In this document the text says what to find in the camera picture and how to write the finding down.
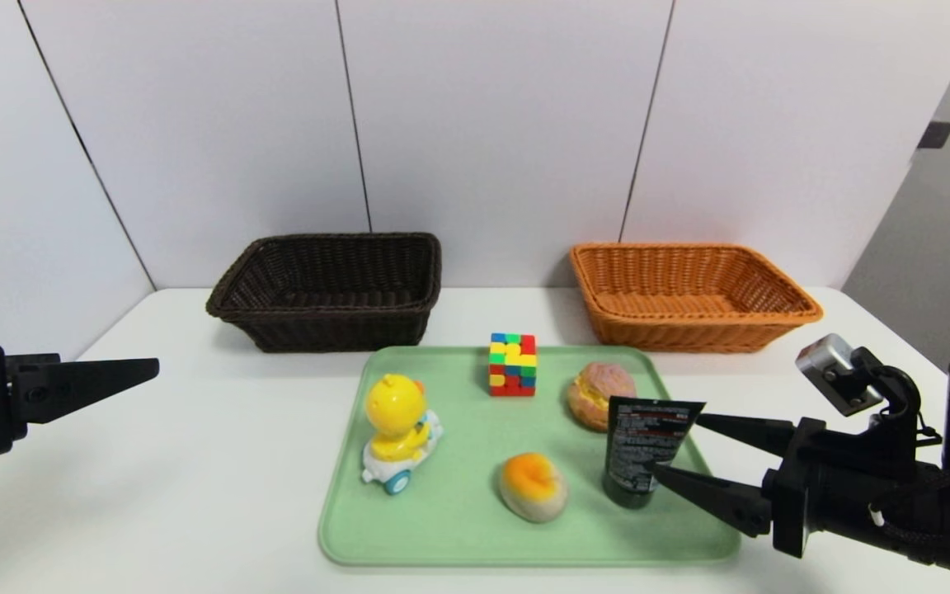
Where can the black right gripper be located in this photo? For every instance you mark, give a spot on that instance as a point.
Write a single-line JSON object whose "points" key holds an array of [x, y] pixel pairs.
{"points": [[792, 487]]}

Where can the black cosmetic tube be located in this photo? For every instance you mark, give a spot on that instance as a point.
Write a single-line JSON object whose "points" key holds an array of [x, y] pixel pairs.
{"points": [[640, 441]]}

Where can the purple cream puff bread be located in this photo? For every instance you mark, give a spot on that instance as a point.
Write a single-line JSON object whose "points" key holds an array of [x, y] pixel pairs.
{"points": [[594, 392]]}

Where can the orange and white bun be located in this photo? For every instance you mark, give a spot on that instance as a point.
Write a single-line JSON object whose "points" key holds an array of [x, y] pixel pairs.
{"points": [[533, 487]]}

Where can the yellow duck scooter toy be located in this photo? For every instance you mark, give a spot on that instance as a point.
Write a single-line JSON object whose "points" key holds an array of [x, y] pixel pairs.
{"points": [[397, 408]]}

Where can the orange wicker basket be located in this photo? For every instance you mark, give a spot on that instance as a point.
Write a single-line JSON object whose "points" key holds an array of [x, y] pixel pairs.
{"points": [[689, 334]]}

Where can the dark brown wicker basket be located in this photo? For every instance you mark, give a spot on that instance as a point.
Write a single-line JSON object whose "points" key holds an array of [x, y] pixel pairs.
{"points": [[318, 330]]}

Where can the multicoloured puzzle cube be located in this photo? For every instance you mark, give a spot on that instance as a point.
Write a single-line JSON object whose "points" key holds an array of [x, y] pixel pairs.
{"points": [[512, 367]]}

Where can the green plastic tray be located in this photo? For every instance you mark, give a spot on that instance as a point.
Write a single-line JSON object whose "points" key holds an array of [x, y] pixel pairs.
{"points": [[458, 528]]}

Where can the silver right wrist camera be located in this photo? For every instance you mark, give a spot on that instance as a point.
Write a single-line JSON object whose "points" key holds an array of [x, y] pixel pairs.
{"points": [[830, 363]]}

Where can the black wall fixture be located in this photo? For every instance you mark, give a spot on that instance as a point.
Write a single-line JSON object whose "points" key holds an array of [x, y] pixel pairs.
{"points": [[935, 134]]}

